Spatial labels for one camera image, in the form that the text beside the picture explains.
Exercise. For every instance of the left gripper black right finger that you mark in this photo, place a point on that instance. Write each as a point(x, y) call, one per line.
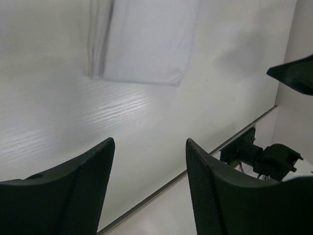
point(228, 202)

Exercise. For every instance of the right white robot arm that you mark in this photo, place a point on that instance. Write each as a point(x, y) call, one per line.
point(277, 160)

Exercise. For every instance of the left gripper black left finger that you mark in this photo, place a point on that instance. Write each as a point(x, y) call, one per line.
point(64, 200)

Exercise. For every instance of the white skirt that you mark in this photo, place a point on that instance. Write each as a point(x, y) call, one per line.
point(141, 41)

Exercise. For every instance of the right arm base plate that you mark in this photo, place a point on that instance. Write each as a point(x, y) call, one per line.
point(230, 152)

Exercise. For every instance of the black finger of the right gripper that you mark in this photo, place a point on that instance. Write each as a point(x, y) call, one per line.
point(297, 75)

